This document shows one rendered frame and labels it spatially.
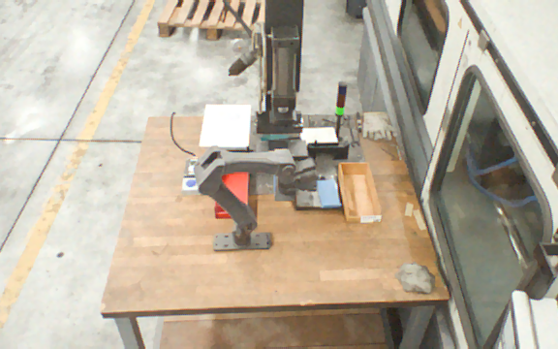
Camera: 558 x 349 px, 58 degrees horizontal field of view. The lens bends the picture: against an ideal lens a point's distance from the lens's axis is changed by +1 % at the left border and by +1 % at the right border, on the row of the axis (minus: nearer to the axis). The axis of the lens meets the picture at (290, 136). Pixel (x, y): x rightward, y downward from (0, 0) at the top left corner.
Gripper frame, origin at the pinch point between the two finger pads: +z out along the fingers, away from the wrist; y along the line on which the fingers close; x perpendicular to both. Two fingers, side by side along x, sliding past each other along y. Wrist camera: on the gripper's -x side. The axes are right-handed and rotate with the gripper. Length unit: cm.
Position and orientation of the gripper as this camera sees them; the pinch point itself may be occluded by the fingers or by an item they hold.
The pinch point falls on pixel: (283, 194)
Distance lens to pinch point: 181.3
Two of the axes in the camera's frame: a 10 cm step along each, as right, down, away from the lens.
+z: -0.7, 4.0, 9.1
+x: -10.0, -0.5, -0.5
